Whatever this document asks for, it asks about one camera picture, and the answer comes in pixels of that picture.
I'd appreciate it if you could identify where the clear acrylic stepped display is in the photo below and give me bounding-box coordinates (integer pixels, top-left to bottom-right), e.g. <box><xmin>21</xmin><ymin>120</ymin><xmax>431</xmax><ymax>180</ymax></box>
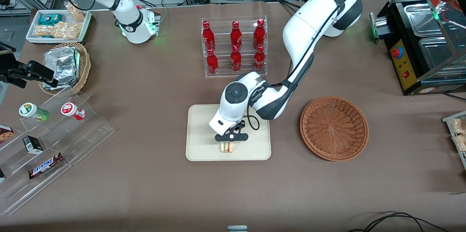
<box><xmin>0</xmin><ymin>86</ymin><xmax>116</xmax><ymax>216</ymax></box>

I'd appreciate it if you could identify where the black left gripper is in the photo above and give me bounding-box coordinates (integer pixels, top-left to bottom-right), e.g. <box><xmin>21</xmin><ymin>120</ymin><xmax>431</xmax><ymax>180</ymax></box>
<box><xmin>214</xmin><ymin>121</ymin><xmax>249</xmax><ymax>142</ymax></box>

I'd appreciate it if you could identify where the red cola bottle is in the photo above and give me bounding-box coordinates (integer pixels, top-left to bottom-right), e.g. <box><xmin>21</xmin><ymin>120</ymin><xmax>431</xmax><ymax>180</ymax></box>
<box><xmin>253</xmin><ymin>19</ymin><xmax>266</xmax><ymax>50</ymax></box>
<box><xmin>230</xmin><ymin>20</ymin><xmax>243</xmax><ymax>51</ymax></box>
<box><xmin>206</xmin><ymin>48</ymin><xmax>219</xmax><ymax>75</ymax></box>
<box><xmin>253</xmin><ymin>44</ymin><xmax>266</xmax><ymax>73</ymax></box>
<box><xmin>230</xmin><ymin>44</ymin><xmax>242</xmax><ymax>73</ymax></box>
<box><xmin>202</xmin><ymin>20</ymin><xmax>216</xmax><ymax>51</ymax></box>

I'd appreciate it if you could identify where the black food warmer cabinet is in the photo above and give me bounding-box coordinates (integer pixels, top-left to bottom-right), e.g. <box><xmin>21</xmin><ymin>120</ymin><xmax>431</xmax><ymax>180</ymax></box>
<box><xmin>377</xmin><ymin>0</ymin><xmax>466</xmax><ymax>96</ymax></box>

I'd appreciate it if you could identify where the clear acrylic bottle rack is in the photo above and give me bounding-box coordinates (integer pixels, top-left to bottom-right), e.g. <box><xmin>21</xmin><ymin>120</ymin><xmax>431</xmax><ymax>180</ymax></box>
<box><xmin>201</xmin><ymin>15</ymin><xmax>268</xmax><ymax>78</ymax></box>

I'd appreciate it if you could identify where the large clear nut snack bag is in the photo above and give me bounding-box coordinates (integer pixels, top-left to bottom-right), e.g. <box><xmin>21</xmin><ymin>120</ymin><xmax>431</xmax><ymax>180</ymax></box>
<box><xmin>34</xmin><ymin>21</ymin><xmax>83</xmax><ymax>40</ymax></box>

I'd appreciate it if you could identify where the black floor cable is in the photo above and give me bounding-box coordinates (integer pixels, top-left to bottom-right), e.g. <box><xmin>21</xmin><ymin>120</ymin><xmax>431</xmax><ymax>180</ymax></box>
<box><xmin>347</xmin><ymin>212</ymin><xmax>450</xmax><ymax>232</ymax></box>

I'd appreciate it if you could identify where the green yogurt drink bottle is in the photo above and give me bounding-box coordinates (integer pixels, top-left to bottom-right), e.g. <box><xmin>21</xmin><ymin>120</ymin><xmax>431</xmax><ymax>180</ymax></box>
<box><xmin>19</xmin><ymin>102</ymin><xmax>50</xmax><ymax>122</ymax></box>

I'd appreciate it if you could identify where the silver box with green light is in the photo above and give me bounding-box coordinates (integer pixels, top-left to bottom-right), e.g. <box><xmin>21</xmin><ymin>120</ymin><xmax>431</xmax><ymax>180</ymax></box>
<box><xmin>369</xmin><ymin>12</ymin><xmax>391</xmax><ymax>42</ymax></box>

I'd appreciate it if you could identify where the small clear nut snack bag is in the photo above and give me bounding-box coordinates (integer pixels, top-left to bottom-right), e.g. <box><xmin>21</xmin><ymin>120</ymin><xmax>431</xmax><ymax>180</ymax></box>
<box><xmin>64</xmin><ymin>2</ymin><xmax>86</xmax><ymax>23</ymax></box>

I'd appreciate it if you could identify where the red yogurt drink bottle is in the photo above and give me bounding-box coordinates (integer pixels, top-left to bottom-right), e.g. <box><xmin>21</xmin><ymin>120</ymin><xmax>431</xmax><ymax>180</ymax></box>
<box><xmin>60</xmin><ymin>102</ymin><xmax>86</xmax><ymax>121</ymax></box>

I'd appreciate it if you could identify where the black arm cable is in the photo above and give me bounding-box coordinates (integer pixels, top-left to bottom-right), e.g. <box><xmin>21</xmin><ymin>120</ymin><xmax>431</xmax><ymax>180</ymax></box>
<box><xmin>243</xmin><ymin>0</ymin><xmax>365</xmax><ymax>131</ymax></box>

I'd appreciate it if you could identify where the silver foil food container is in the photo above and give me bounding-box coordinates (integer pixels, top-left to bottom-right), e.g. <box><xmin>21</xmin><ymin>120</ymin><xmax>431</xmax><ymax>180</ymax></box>
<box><xmin>43</xmin><ymin>46</ymin><xmax>81</xmax><ymax>89</ymax></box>

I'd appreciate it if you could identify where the brown Snickers bar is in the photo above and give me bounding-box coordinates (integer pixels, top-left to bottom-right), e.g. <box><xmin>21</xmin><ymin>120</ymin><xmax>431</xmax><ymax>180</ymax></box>
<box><xmin>28</xmin><ymin>152</ymin><xmax>65</xmax><ymax>180</ymax></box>

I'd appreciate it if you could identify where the brown round wicker basket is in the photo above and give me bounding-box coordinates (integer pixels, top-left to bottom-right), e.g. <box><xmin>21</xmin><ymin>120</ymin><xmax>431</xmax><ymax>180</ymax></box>
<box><xmin>300</xmin><ymin>96</ymin><xmax>370</xmax><ymax>162</ymax></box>

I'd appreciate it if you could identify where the cream rectangular serving tray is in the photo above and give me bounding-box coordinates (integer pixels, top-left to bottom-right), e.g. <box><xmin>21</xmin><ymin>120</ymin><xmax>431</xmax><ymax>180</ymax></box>
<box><xmin>186</xmin><ymin>103</ymin><xmax>272</xmax><ymax>161</ymax></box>

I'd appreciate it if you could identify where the white rectangular snack tray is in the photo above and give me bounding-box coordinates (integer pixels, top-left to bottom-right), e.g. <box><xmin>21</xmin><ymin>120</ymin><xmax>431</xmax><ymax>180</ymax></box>
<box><xmin>25</xmin><ymin>9</ymin><xmax>92</xmax><ymax>45</ymax></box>

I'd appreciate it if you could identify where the brown cookie box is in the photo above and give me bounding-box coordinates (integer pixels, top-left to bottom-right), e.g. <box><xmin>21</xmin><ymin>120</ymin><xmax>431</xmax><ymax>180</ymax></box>
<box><xmin>0</xmin><ymin>124</ymin><xmax>15</xmax><ymax>145</ymax></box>

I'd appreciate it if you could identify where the tan wicker basket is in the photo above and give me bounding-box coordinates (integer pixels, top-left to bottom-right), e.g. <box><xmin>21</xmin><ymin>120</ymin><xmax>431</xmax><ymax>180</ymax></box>
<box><xmin>38</xmin><ymin>42</ymin><xmax>91</xmax><ymax>96</ymax></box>

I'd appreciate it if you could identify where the small black carton box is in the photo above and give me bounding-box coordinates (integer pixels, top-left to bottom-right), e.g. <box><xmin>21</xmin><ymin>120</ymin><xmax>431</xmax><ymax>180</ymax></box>
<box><xmin>22</xmin><ymin>135</ymin><xmax>44</xmax><ymax>154</ymax></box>

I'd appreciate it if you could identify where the white tray with snacks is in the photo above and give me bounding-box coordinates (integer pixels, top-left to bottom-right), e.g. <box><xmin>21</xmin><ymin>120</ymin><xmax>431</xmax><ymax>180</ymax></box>
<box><xmin>442</xmin><ymin>111</ymin><xmax>466</xmax><ymax>171</ymax></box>

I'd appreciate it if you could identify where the clear puffed snack bag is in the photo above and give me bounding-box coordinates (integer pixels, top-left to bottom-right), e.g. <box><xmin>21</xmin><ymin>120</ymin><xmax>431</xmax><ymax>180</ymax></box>
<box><xmin>450</xmin><ymin>118</ymin><xmax>466</xmax><ymax>134</ymax></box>
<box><xmin>453</xmin><ymin>134</ymin><xmax>466</xmax><ymax>152</ymax></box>

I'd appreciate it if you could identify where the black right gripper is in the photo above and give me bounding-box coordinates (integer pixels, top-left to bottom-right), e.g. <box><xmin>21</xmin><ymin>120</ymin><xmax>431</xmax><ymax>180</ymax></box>
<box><xmin>0</xmin><ymin>60</ymin><xmax>59</xmax><ymax>89</ymax></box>

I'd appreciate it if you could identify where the teal snack packet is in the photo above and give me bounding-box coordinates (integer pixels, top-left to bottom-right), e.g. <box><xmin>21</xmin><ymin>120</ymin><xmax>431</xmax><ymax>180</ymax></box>
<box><xmin>38</xmin><ymin>13</ymin><xmax>63</xmax><ymax>26</ymax></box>

